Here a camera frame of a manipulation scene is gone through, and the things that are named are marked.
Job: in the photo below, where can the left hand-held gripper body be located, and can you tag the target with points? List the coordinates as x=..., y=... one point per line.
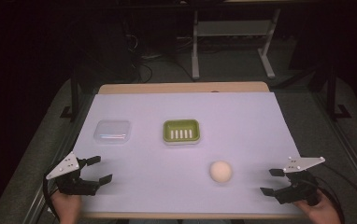
x=69, y=183

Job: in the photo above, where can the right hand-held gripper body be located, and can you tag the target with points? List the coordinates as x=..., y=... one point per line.
x=301, y=189

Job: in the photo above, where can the person's left hand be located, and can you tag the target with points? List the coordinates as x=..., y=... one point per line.
x=67, y=208

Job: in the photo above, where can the person's right hand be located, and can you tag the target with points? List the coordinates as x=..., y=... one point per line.
x=321, y=214

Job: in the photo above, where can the clear plastic box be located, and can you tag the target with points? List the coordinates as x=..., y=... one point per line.
x=112, y=131

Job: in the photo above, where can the round cream soap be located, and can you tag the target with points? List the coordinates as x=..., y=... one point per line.
x=221, y=171

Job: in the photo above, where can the pale lavender table mat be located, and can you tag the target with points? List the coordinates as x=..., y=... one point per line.
x=229, y=124

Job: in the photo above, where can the black metal stand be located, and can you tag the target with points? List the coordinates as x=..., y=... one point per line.
x=331, y=93
x=74, y=93

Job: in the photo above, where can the green soap dish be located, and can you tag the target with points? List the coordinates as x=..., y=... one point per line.
x=181, y=132

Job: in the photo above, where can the white metal stand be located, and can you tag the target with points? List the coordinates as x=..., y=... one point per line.
x=195, y=46

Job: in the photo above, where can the aluminium frame rail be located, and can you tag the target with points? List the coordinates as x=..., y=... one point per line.
x=354, y=161
x=42, y=186

